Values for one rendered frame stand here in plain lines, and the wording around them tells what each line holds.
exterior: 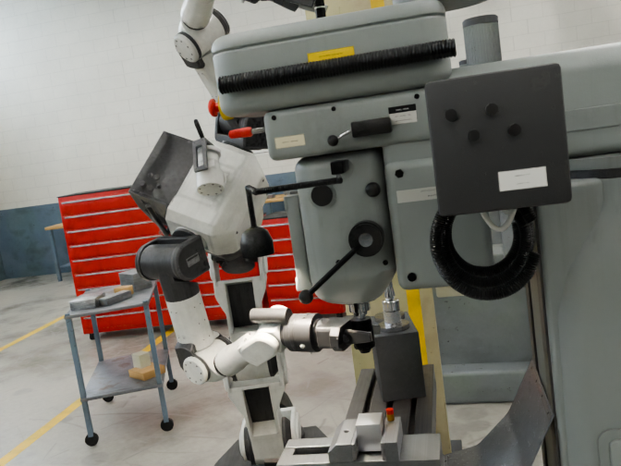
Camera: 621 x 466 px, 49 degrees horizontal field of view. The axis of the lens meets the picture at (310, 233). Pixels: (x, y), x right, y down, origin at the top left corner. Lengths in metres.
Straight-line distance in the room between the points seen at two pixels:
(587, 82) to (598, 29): 9.37
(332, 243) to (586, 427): 0.59
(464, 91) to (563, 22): 9.60
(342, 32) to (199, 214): 0.65
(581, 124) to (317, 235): 0.54
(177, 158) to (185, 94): 9.36
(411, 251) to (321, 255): 0.19
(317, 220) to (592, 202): 0.52
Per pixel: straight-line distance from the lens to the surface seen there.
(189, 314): 1.75
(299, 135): 1.35
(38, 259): 12.65
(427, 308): 3.28
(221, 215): 1.73
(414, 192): 1.33
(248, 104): 1.37
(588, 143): 1.36
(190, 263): 1.71
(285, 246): 6.21
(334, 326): 1.50
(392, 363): 1.90
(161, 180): 1.81
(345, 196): 1.37
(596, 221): 1.32
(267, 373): 2.16
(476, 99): 1.08
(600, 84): 1.37
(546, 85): 1.09
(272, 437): 2.32
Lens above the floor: 1.66
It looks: 8 degrees down
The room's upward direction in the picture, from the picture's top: 8 degrees counter-clockwise
